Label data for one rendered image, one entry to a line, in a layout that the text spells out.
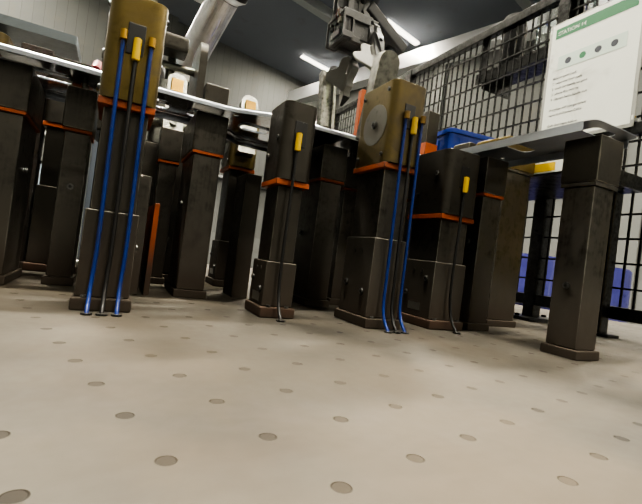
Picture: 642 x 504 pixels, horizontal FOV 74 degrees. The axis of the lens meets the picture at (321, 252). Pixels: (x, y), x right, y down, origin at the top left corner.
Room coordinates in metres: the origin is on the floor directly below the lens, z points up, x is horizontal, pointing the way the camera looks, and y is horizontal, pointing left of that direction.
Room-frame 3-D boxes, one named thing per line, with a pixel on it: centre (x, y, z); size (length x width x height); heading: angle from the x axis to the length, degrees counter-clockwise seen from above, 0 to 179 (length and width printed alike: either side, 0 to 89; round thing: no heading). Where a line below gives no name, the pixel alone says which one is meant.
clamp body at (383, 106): (0.61, -0.08, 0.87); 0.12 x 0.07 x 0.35; 26
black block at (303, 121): (0.58, 0.06, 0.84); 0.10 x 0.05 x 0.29; 26
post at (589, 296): (0.56, -0.34, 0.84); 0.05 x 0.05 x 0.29; 26
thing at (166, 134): (0.80, 0.31, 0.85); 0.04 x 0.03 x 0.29; 116
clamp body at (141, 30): (0.49, 0.24, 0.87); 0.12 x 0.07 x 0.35; 26
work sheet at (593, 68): (0.99, -0.58, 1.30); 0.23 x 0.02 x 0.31; 26
